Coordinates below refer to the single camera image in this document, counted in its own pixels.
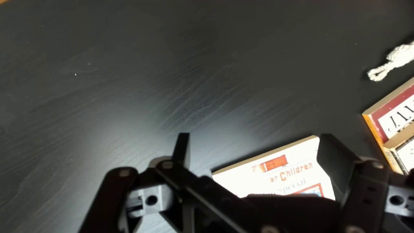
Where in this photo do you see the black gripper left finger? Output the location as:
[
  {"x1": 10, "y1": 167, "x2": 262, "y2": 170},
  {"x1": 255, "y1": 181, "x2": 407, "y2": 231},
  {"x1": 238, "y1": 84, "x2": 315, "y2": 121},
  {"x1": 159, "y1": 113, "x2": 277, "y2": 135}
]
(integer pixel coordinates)
[{"x1": 79, "y1": 132, "x2": 243, "y2": 233}]

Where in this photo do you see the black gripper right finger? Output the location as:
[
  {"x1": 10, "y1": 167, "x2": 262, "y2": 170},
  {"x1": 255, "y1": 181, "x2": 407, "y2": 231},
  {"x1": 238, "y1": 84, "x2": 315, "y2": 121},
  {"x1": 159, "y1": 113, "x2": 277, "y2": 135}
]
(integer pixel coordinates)
[{"x1": 318, "y1": 134, "x2": 414, "y2": 233}]

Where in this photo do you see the Boxcar Children paperback book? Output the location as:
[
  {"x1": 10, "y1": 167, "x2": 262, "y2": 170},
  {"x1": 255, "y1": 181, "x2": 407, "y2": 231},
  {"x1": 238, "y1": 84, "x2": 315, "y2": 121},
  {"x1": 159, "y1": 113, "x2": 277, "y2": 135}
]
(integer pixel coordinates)
[{"x1": 211, "y1": 134, "x2": 337, "y2": 202}]

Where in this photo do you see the orange spine paperback book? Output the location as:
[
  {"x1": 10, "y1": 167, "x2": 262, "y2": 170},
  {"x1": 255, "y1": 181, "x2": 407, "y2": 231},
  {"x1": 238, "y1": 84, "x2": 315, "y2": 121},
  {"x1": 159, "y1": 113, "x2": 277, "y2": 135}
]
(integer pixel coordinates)
[{"x1": 361, "y1": 77, "x2": 414, "y2": 176}]

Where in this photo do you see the white rope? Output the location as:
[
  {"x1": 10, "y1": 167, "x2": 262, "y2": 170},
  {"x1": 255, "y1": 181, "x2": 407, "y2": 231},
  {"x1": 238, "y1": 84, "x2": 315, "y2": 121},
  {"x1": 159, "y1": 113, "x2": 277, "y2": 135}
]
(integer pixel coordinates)
[{"x1": 366, "y1": 40, "x2": 414, "y2": 83}]

